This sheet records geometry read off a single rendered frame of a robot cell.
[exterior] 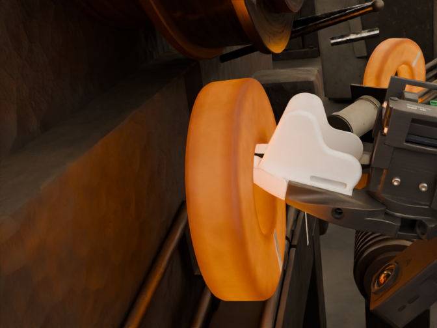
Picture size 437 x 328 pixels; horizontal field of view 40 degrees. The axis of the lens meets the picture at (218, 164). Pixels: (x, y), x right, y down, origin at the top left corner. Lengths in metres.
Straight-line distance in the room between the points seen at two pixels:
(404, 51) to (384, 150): 0.75
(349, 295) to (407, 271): 1.33
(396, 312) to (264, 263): 0.10
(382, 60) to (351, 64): 2.34
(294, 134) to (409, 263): 0.13
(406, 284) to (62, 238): 0.22
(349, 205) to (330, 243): 1.64
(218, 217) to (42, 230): 0.10
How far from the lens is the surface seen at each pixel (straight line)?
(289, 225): 0.60
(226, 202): 0.35
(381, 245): 0.93
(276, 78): 0.82
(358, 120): 1.00
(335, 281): 1.82
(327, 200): 0.38
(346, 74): 3.42
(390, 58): 1.07
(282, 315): 0.51
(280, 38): 0.57
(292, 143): 0.38
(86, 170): 0.39
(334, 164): 0.38
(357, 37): 0.66
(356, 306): 1.72
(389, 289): 0.43
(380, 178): 0.38
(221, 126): 0.36
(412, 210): 0.38
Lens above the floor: 0.99
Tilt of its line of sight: 21 degrees down
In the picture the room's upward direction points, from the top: 8 degrees counter-clockwise
